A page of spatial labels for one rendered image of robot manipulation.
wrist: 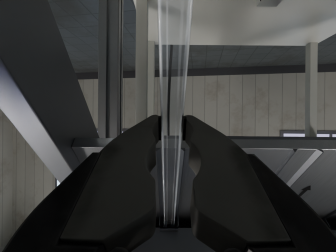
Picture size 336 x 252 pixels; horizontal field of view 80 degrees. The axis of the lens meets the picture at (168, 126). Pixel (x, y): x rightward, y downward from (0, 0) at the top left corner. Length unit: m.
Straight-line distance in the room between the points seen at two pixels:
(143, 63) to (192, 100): 2.91
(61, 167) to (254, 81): 3.49
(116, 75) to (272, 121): 3.31
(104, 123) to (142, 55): 0.23
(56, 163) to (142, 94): 0.39
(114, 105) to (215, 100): 3.10
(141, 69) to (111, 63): 0.15
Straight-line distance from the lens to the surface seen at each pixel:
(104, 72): 0.43
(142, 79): 0.55
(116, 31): 0.45
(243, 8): 0.70
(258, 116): 3.54
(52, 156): 0.18
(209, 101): 3.45
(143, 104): 0.54
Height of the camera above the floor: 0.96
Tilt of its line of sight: level
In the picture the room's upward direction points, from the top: 180 degrees counter-clockwise
